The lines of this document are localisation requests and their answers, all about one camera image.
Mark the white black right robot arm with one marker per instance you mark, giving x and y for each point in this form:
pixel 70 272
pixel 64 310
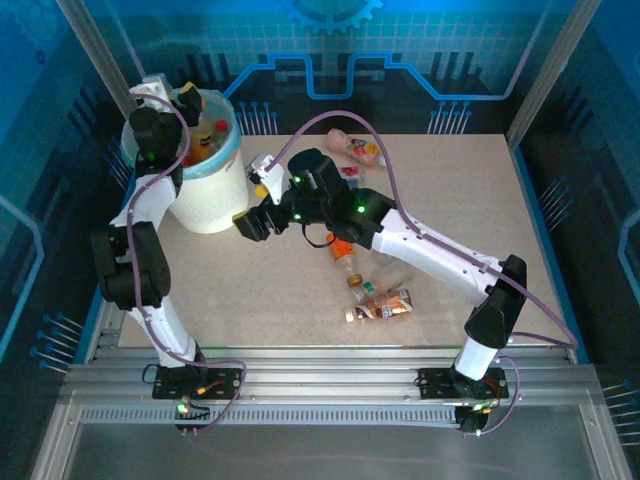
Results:
pixel 435 255

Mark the white waste bin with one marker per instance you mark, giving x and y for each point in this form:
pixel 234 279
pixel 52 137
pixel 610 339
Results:
pixel 215 200

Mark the brown coffee drink bottle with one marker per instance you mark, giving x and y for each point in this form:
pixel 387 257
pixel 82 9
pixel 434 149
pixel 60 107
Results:
pixel 385 307

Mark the crushed clear bottle blue label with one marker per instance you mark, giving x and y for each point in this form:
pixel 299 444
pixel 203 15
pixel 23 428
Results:
pixel 351 172

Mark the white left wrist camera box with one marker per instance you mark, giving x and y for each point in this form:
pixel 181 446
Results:
pixel 155 86

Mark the clear bottle green cap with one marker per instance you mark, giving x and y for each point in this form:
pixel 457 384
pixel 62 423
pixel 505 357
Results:
pixel 387 274

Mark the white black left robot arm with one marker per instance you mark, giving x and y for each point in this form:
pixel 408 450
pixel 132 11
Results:
pixel 165 325

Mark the aluminium mounting rail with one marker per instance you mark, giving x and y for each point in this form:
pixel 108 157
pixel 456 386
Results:
pixel 325 375

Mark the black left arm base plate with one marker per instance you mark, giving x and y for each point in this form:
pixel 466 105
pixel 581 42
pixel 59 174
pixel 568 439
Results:
pixel 225 375

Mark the aluminium left frame post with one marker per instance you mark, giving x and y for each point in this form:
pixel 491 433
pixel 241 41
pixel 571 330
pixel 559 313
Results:
pixel 100 55

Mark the grey metal front tray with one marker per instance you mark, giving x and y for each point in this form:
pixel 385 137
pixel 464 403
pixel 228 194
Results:
pixel 325 455

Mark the aluminium right frame post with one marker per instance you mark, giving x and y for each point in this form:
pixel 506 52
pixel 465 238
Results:
pixel 550 70

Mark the clear cola bottle red cap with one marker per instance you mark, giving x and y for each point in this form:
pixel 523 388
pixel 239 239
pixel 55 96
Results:
pixel 220 125

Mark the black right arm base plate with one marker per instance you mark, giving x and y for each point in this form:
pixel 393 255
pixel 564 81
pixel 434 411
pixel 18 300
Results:
pixel 435 382

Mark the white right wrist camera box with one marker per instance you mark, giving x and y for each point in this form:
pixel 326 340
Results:
pixel 270 177

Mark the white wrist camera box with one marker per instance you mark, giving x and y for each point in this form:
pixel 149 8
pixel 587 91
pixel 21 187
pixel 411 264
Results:
pixel 155 86
pixel 270 177

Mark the pink peach drink bottle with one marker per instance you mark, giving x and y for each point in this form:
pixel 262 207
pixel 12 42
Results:
pixel 350 145

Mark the orange label bottle brown cap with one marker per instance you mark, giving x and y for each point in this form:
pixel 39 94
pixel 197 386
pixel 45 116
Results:
pixel 342 252

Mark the aluminium frame post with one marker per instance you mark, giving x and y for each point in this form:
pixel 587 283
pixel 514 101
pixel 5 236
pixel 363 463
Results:
pixel 550 70
pixel 100 55

